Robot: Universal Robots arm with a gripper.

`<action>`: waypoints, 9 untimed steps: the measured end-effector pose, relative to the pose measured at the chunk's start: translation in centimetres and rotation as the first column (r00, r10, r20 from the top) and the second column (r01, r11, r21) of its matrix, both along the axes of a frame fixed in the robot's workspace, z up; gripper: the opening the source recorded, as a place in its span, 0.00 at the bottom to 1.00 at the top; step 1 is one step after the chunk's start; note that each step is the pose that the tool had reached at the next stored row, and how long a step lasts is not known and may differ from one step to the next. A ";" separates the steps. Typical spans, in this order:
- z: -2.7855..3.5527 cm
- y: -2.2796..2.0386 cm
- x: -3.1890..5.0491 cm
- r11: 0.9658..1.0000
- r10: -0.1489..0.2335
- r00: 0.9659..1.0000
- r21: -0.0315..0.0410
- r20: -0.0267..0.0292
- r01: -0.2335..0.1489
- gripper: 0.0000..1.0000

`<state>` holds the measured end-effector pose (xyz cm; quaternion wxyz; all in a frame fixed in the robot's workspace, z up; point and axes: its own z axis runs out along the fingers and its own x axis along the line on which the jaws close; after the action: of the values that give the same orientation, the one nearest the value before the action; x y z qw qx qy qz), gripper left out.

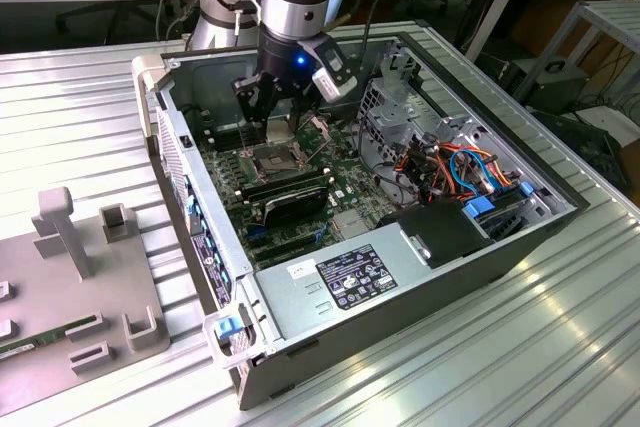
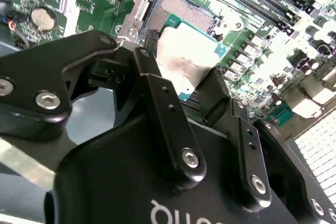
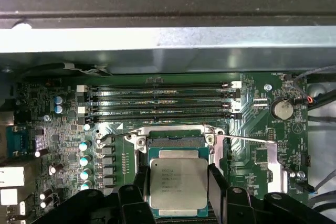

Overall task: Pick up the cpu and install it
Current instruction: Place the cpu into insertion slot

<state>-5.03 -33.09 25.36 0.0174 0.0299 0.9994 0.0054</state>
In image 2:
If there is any silver green CPU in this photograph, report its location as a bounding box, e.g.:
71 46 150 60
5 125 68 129
156 13 228 102

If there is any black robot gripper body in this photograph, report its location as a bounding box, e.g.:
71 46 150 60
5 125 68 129
44 115 302 224

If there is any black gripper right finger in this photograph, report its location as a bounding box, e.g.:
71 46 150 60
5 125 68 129
195 67 336 224

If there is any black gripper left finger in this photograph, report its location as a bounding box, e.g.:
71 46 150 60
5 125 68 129
0 29 208 187

